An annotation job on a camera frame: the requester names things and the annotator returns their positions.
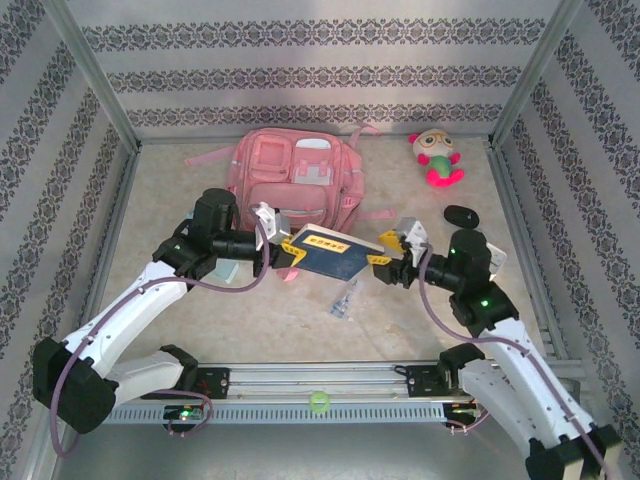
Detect dark blue book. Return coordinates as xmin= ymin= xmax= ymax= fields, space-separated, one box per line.
xmin=289 ymin=224 xmax=387 ymax=282

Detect light blue small box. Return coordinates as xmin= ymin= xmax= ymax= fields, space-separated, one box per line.
xmin=208 ymin=261 xmax=239 ymax=287

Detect pink school backpack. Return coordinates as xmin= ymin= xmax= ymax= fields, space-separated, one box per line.
xmin=184 ymin=123 xmax=397 ymax=282

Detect clear packet with blue supplies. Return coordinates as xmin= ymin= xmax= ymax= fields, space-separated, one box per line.
xmin=327 ymin=278 xmax=361 ymax=319

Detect white alarm clock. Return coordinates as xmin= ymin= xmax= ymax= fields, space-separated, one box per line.
xmin=486 ymin=243 xmax=508 ymax=274

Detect black computer mouse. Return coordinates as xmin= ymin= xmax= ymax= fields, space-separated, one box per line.
xmin=443 ymin=204 xmax=482 ymax=231

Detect white pink plush toy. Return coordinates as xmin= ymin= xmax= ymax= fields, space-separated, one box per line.
xmin=408 ymin=128 xmax=466 ymax=189

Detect small black controller board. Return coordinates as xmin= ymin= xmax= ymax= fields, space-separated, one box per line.
xmin=163 ymin=403 xmax=208 ymax=425
xmin=443 ymin=403 xmax=487 ymax=423

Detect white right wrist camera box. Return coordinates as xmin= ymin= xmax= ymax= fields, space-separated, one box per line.
xmin=394 ymin=216 xmax=431 ymax=257

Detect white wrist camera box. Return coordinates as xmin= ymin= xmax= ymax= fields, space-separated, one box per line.
xmin=249 ymin=201 xmax=292 ymax=252
xmin=394 ymin=216 xmax=431 ymax=257

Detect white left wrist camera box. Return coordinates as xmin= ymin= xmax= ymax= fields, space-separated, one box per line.
xmin=249 ymin=201 xmax=292 ymax=252

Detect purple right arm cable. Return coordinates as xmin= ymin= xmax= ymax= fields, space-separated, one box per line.
xmin=418 ymin=244 xmax=617 ymax=480

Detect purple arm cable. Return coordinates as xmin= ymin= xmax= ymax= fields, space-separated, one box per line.
xmin=49 ymin=218 xmax=275 ymax=459
xmin=418 ymin=244 xmax=617 ymax=480

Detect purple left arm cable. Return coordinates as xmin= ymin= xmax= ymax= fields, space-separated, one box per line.
xmin=49 ymin=218 xmax=275 ymax=459

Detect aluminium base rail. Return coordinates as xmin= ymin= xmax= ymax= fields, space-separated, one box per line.
xmin=114 ymin=360 xmax=587 ymax=402

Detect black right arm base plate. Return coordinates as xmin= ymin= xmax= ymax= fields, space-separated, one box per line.
xmin=403 ymin=363 xmax=476 ymax=400

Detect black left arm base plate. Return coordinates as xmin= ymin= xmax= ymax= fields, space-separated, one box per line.
xmin=149 ymin=366 xmax=232 ymax=401

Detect grey slotted cable duct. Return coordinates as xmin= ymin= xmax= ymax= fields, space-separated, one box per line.
xmin=102 ymin=403 xmax=447 ymax=426

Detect aluminium enclosure frame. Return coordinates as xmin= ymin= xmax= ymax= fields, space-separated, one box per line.
xmin=38 ymin=0 xmax=602 ymax=480

